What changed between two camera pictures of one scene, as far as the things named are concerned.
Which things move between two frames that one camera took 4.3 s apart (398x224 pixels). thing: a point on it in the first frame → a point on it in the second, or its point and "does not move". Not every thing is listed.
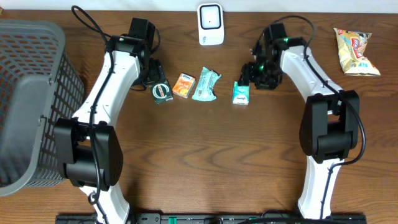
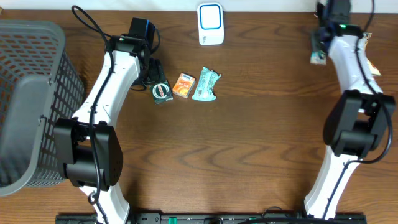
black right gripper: (247, 74) → (315, 45)
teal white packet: (204, 91) does not move
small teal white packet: (240, 94) → (318, 58)
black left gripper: (157, 74) does not move
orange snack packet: (183, 85) does not move
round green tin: (161, 92) does not move
